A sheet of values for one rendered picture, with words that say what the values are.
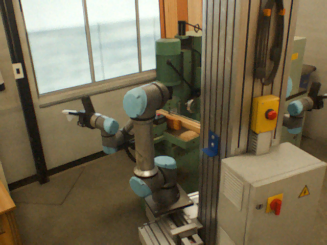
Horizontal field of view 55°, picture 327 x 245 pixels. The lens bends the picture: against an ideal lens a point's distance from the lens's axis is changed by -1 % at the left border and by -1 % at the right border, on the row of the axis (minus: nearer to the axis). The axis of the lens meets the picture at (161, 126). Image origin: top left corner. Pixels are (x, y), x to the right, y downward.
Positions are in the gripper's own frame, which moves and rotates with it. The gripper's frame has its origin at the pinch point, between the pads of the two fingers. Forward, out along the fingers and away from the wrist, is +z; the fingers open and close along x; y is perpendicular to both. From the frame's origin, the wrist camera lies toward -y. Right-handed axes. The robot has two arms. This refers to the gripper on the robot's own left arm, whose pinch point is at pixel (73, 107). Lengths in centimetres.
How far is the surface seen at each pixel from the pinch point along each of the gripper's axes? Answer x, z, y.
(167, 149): 66, -17, 38
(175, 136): 64, -25, 25
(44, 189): 42, 118, 119
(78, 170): 84, 120, 113
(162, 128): 64, -13, 23
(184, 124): 79, -21, 21
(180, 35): 84, -7, -40
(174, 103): 82, -8, 8
